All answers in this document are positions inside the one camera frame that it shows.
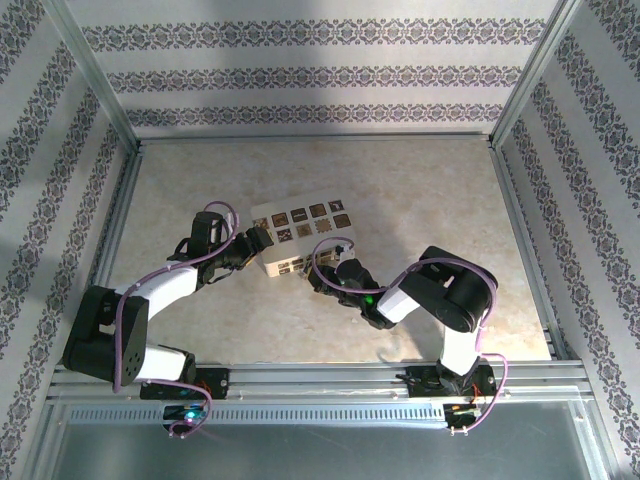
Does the white box with picture tiles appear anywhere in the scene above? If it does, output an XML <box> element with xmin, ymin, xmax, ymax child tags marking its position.
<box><xmin>249</xmin><ymin>198</ymin><xmax>359</xmax><ymax>280</ymax></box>

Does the circuit board with orange part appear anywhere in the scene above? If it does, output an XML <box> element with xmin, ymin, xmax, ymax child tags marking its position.
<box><xmin>444</xmin><ymin>401</ymin><xmax>485</xmax><ymax>427</ymax></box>

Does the circuit board with lit LED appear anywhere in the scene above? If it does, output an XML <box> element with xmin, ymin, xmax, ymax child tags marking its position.
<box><xmin>163</xmin><ymin>403</ymin><xmax>206</xmax><ymax>427</ymax></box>

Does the aluminium side frame rail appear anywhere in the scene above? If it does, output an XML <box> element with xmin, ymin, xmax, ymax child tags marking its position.
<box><xmin>487</xmin><ymin>137</ymin><xmax>571</xmax><ymax>361</ymax></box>
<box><xmin>74</xmin><ymin>141</ymin><xmax>145</xmax><ymax>366</ymax></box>

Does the aluminium front frame rail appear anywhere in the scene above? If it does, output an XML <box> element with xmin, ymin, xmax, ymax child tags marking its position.
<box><xmin>47</xmin><ymin>362</ymin><xmax>594</xmax><ymax>405</ymax></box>

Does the aluminium back frame rail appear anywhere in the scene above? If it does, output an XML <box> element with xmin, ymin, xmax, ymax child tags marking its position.
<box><xmin>135</xmin><ymin>130</ymin><xmax>495</xmax><ymax>147</ymax></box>

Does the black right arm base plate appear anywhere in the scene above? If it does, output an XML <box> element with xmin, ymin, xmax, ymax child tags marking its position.
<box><xmin>397</xmin><ymin>364</ymin><xmax>499</xmax><ymax>401</ymax></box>

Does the slotted grey cable duct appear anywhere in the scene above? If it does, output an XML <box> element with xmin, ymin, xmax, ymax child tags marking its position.
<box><xmin>67</xmin><ymin>402</ymin><xmax>449</xmax><ymax>427</ymax></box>

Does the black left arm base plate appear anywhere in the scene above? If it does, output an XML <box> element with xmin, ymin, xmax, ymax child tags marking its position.
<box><xmin>139</xmin><ymin>367</ymin><xmax>231</xmax><ymax>401</ymax></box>

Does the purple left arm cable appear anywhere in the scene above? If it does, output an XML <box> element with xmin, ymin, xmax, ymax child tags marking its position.
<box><xmin>113</xmin><ymin>200</ymin><xmax>241</xmax><ymax>440</ymax></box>

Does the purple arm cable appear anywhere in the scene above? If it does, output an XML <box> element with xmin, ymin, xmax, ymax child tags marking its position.
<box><xmin>308</xmin><ymin>238</ymin><xmax>510</xmax><ymax>436</ymax></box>
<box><xmin>113</xmin><ymin>200</ymin><xmax>241</xmax><ymax>440</ymax></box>

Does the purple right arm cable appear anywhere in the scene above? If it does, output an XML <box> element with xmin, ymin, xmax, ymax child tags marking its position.
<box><xmin>308</xmin><ymin>238</ymin><xmax>510</xmax><ymax>436</ymax></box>

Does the aluminium corner post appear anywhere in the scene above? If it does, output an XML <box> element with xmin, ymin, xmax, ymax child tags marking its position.
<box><xmin>490</xmin><ymin>0</ymin><xmax>590</xmax><ymax>147</ymax></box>
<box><xmin>42</xmin><ymin>0</ymin><xmax>140</xmax><ymax>147</ymax></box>

